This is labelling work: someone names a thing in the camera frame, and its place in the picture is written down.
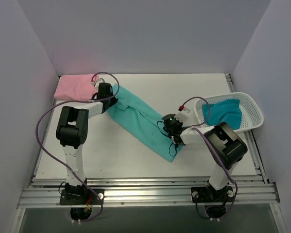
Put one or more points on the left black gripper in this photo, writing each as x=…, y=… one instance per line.
x=112, y=101

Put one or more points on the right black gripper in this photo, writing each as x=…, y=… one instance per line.
x=167, y=128

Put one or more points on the mint green t shirt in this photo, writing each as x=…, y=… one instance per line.
x=142, y=121

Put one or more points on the dark teal t shirt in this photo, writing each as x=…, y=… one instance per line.
x=227, y=111

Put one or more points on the white perforated plastic basket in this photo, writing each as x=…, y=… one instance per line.
x=252, y=116

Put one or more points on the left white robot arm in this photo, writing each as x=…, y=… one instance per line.
x=72, y=132

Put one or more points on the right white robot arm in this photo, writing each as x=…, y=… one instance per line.
x=225, y=146

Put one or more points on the folded pink t shirt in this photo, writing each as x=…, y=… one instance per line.
x=75, y=87

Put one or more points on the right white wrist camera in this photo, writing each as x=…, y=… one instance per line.
x=183, y=114

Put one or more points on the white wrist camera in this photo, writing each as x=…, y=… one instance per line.
x=96, y=81
x=183, y=114

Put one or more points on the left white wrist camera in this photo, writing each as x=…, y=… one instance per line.
x=96, y=81

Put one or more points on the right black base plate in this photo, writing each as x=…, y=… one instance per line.
x=207, y=194

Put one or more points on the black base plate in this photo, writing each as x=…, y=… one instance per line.
x=81, y=196
x=207, y=194

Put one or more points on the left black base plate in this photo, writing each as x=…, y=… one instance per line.
x=81, y=196

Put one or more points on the aluminium rail frame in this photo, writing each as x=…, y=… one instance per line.
x=130, y=173

